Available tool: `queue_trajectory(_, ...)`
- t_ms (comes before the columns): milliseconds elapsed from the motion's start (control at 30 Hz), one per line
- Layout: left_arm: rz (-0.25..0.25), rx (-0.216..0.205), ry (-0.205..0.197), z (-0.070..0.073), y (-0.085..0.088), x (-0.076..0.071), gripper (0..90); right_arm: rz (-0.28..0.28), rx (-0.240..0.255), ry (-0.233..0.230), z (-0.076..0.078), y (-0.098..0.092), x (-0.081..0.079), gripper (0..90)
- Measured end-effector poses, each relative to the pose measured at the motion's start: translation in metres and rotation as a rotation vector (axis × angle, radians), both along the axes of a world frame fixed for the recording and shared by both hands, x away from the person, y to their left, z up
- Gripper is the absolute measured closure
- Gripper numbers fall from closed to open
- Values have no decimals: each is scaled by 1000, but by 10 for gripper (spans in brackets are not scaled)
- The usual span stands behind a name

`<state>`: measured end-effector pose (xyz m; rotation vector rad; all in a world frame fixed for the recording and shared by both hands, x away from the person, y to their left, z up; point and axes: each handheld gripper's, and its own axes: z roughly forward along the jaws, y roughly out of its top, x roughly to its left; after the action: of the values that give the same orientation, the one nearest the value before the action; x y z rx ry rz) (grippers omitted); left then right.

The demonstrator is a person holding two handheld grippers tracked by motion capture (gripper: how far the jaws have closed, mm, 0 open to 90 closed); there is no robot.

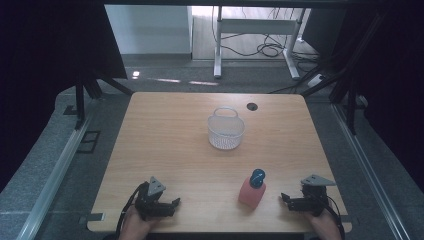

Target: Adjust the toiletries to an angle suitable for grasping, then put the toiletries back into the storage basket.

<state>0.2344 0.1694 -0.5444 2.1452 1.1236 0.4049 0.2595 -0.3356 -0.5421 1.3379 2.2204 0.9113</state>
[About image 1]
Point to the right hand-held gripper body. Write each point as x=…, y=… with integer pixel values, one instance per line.
x=314, y=193

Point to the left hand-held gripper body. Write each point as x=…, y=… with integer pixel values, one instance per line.
x=151, y=196

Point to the person's left hand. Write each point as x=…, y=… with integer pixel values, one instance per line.
x=136, y=226

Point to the person's right hand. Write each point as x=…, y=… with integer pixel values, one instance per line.
x=325, y=226

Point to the pink bottle with blue cap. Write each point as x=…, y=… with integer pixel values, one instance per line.
x=251, y=193

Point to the white plastic basket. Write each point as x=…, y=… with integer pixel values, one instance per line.
x=226, y=131

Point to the black metal stand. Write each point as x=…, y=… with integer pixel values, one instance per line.
x=87, y=88
x=346, y=90

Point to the white power strip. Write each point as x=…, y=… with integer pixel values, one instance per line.
x=315, y=80

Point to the aluminium rail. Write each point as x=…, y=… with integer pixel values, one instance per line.
x=53, y=181
x=365, y=166

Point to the white metal desk frame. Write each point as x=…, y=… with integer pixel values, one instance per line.
x=256, y=26

